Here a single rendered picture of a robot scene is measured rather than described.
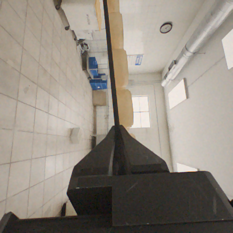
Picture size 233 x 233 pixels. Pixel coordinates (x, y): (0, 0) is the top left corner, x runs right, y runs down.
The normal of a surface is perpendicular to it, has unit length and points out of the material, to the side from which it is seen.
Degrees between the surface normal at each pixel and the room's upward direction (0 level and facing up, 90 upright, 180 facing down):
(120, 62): 89
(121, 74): 88
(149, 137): 90
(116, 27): 89
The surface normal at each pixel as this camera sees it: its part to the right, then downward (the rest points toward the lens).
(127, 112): 0.03, 0.22
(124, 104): -0.01, -0.16
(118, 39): 0.07, 0.77
